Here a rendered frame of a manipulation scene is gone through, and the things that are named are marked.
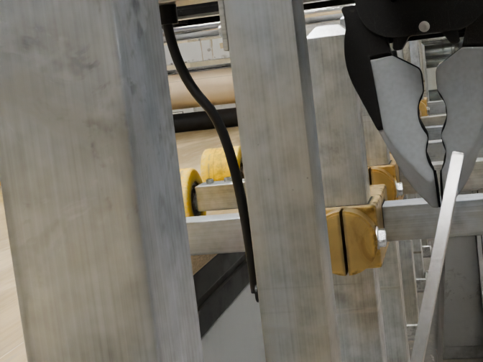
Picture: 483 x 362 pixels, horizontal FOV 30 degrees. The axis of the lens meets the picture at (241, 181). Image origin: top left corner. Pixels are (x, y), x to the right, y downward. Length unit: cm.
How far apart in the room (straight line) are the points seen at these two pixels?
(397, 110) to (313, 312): 13
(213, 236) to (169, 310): 56
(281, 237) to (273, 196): 2
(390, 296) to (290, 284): 52
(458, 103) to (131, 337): 33
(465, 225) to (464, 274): 247
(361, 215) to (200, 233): 16
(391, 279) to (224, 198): 21
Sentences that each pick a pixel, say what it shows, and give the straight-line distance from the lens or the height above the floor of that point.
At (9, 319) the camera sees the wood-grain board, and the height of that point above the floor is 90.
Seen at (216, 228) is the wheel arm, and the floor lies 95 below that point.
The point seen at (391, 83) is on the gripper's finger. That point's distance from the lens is 51.
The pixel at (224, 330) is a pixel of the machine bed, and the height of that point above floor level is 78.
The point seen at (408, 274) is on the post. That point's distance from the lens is 123.
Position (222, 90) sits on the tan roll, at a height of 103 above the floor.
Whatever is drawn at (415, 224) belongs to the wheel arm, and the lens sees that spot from 75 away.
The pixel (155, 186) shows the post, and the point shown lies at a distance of 22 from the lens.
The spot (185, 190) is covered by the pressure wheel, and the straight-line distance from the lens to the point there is 102.
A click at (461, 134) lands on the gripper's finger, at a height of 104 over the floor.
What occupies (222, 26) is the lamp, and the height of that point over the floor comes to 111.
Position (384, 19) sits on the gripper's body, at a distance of 51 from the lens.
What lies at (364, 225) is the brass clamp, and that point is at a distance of 68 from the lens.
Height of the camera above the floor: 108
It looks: 7 degrees down
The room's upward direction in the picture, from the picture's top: 7 degrees counter-clockwise
